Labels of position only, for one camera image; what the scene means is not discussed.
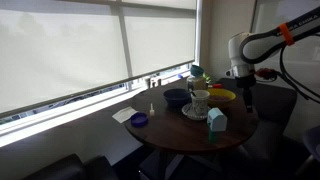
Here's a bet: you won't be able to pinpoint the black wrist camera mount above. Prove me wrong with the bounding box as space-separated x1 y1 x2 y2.
235 75 258 90

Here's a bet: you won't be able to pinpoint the small white bottle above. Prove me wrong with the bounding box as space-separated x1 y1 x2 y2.
148 102 156 118

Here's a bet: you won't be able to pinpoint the orange forearm cable strap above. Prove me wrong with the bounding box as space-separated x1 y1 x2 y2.
278 22 296 47

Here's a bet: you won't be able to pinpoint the black and white patterned cup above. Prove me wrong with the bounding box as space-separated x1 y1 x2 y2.
190 89 211 118

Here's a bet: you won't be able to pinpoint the orange gripper cable strap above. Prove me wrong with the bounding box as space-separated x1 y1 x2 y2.
255 67 278 82

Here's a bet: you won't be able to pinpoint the side wall roller blind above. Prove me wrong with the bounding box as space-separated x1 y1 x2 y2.
251 0 320 86

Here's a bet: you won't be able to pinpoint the wide white roller blind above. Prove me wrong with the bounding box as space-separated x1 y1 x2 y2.
0 0 129 116

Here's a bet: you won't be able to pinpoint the small purple bowl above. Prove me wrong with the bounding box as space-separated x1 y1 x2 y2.
130 112 149 128

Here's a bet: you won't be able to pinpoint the dark grey bench sofa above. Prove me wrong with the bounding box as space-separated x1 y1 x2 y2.
216 77 299 180

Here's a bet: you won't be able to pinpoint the black cable bundle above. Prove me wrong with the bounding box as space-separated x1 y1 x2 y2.
263 44 320 104

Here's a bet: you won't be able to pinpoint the light blue house-shaped box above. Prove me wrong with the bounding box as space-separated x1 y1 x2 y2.
206 107 228 133

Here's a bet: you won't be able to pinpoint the patterned white plate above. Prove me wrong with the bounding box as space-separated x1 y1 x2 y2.
181 102 212 121

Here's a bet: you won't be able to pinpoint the clear rice container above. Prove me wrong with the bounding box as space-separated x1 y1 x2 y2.
186 73 208 93

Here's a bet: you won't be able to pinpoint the black leather chair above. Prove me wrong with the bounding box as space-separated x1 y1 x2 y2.
19 153 119 180

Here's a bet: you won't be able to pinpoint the white paper napkin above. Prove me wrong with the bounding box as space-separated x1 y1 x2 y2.
111 106 138 124

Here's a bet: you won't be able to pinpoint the blue chair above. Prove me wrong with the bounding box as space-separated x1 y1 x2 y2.
301 124 320 164

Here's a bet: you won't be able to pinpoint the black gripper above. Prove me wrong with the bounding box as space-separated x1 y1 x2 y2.
242 87 254 114

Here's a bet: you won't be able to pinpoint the green objects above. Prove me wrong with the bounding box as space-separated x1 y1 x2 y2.
201 71 214 85

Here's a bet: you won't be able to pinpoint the green block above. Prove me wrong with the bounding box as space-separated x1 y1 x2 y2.
208 129 218 144

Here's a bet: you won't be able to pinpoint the round dark wooden table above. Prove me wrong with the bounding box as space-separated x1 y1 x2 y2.
123 79 260 180

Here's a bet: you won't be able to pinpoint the narrow white roller blind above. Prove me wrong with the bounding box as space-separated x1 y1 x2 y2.
121 0 198 78

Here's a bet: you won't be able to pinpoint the dark blue bowl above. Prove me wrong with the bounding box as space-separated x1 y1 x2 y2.
162 87 192 109

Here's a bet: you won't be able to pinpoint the yellow bowl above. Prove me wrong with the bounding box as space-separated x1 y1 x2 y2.
205 87 238 110

